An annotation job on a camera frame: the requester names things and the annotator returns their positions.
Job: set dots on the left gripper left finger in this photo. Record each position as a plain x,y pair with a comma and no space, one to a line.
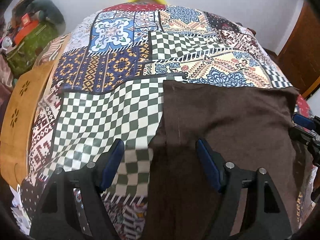
56,217

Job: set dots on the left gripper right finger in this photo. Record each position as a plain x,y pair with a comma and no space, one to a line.
264,217

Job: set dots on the wooden folding lap table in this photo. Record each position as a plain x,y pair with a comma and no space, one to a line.
19,117

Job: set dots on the brown wooden door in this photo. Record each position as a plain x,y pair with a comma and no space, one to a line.
299,59

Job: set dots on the orange round lid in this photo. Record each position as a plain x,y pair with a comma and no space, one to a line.
25,31

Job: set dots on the red small box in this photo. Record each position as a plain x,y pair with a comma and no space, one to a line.
25,19

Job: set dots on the green patterned storage box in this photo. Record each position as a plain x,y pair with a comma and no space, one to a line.
22,58

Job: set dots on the brown garment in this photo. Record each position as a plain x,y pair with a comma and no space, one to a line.
246,125

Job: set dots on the grey plush toy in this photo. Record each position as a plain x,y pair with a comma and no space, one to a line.
46,10

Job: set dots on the patchwork patterned bedsheet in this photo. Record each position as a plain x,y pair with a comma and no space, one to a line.
108,85

